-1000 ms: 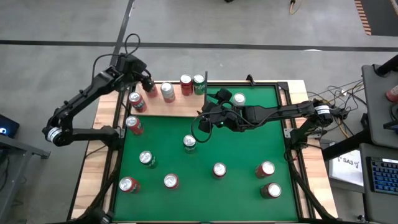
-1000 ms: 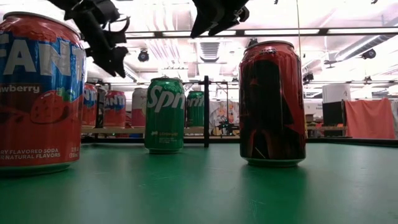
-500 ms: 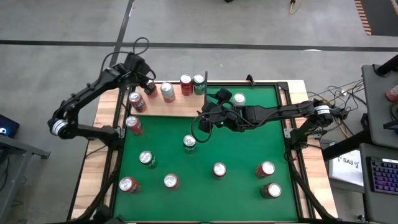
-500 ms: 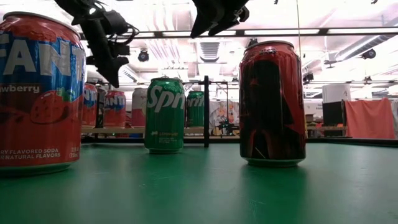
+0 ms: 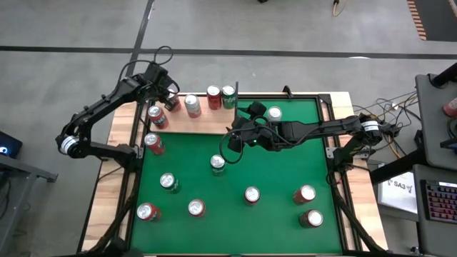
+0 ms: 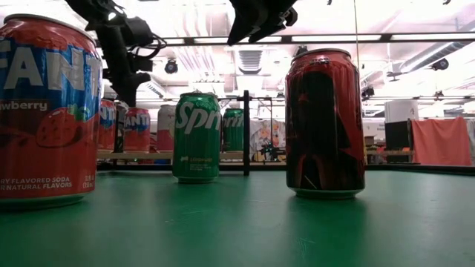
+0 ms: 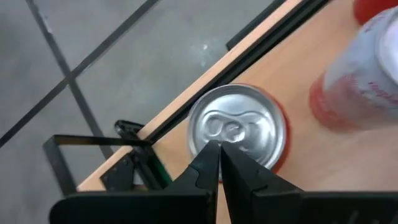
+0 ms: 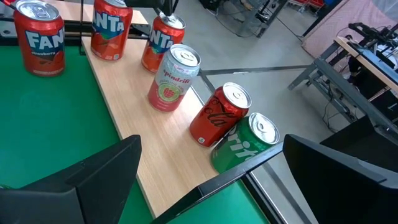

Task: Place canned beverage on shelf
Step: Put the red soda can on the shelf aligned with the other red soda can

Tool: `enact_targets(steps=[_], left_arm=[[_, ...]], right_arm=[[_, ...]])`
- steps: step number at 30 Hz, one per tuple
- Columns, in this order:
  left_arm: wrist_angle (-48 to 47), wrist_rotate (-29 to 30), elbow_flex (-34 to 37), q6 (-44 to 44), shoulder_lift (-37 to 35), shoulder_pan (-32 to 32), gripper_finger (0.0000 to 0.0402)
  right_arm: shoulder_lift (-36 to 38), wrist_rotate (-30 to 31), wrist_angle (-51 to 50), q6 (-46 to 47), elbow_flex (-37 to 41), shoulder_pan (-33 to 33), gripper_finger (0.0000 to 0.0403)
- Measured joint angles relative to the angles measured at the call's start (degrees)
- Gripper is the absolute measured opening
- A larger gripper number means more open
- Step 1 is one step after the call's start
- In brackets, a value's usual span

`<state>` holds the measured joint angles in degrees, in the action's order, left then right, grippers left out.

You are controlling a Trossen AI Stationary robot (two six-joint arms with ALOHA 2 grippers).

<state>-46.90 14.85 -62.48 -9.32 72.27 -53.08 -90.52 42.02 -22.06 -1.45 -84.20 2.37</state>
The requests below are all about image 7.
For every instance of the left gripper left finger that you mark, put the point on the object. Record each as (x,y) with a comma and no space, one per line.
(140,208)

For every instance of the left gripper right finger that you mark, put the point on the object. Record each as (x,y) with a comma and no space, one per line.
(311,208)

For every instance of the red Fanta strawberry can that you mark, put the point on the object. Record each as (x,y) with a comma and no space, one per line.
(239,118)

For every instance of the white red Spindrift can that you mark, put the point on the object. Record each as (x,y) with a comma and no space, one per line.
(357,77)

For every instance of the red Coca-Cola can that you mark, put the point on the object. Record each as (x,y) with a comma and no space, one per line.
(370,9)

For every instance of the wooden shelf board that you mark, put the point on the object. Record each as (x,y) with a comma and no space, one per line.
(311,161)

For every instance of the green table mat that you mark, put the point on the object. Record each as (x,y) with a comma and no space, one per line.
(164,179)

